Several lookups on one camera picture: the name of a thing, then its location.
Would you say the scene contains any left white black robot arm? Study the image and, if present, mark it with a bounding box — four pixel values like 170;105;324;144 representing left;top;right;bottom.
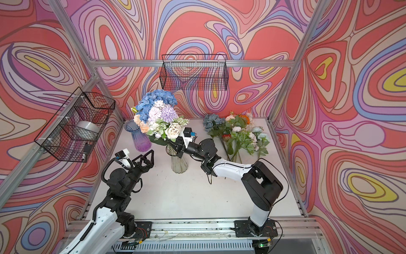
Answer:
60;149;154;254

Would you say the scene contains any white green flower bunch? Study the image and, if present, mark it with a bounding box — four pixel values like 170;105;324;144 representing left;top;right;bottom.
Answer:
227;127;271;162

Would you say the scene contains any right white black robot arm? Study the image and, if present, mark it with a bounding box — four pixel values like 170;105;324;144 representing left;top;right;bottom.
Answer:
169;137;283;235

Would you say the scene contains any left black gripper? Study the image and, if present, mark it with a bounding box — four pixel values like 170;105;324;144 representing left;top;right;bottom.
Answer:
122;150;152;197

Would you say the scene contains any orange flower stem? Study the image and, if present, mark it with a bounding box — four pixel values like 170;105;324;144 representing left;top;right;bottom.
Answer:
239;113;253;125

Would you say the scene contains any white tape roll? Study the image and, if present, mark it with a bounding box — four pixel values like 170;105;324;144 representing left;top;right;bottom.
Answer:
76;121;100;133

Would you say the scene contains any black wire basket wall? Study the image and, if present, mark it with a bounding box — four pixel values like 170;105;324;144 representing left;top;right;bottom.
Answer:
34;88;116;163
159;53;229;92

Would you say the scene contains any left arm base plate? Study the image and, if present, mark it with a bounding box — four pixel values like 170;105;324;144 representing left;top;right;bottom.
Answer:
123;221;152;240

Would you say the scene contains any black wire basket left wall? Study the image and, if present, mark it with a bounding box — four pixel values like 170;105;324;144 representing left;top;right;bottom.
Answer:
34;88;116;163

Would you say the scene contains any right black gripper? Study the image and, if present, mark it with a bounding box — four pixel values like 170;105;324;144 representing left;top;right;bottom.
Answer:
164;136;208;161

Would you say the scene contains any white purple mixed bouquet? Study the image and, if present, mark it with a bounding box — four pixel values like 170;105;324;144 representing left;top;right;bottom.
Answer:
146;105;189;146

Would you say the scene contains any blue purple glass vase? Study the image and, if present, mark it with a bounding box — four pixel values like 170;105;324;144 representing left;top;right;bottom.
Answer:
124;120;152;152

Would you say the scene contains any black wire basket back wall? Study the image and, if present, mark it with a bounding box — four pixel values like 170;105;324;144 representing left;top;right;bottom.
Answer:
159;53;229;92

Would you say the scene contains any blue hydrangea flower stem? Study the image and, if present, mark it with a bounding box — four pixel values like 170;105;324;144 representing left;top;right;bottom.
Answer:
131;90;178;123

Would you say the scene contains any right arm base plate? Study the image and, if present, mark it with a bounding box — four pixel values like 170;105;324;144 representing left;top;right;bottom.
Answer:
231;219;278;239

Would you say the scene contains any small black device in basket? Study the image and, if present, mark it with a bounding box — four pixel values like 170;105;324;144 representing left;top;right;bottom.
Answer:
81;143;91;162

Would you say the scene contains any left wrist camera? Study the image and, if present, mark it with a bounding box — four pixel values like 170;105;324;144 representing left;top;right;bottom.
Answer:
115;149;132;169

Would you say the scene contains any red flower stem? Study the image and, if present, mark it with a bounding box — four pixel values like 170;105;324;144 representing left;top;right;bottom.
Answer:
221;134;231;160

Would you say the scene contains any peach rose flower stem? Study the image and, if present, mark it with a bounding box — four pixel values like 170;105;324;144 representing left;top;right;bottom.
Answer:
134;114;150;133

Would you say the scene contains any clear ribbed glass vase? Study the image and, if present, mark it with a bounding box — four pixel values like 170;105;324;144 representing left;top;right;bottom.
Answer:
166;145;188;174

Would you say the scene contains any teal rose flower stem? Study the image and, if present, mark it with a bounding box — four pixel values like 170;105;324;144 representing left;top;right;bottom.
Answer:
203;114;226;150

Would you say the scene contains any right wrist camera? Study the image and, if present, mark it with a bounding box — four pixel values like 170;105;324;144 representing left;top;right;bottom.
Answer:
180;127;196;148

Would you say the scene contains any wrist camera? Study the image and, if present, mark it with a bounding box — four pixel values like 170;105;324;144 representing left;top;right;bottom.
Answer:
180;127;196;148
115;149;132;169

